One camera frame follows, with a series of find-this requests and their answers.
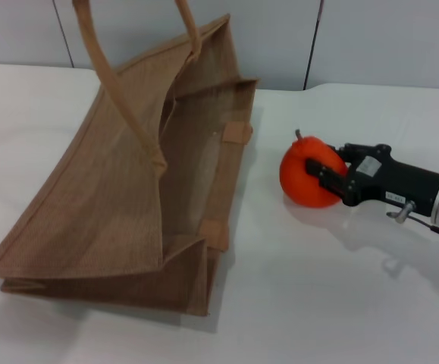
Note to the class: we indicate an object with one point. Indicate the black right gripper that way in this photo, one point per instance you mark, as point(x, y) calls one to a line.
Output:
point(393, 182)

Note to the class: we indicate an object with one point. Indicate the orange fruit with stem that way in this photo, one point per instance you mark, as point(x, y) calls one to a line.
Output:
point(298, 186)

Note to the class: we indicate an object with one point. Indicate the brown jute handbag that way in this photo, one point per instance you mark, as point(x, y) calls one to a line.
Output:
point(109, 197)

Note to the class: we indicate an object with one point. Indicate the thin black background rod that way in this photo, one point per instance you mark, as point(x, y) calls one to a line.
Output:
point(312, 49)

